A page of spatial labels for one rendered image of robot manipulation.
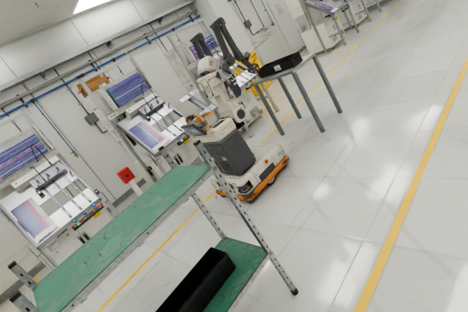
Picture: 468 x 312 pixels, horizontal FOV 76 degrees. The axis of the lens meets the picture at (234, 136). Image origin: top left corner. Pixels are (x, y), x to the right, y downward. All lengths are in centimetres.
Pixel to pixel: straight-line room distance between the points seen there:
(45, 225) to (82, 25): 358
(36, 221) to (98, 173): 210
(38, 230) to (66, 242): 41
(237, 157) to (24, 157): 228
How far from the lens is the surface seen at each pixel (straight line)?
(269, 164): 299
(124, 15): 629
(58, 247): 383
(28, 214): 367
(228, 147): 275
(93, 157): 550
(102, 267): 135
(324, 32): 737
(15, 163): 386
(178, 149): 418
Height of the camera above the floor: 144
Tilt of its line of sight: 17 degrees down
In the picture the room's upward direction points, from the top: 31 degrees counter-clockwise
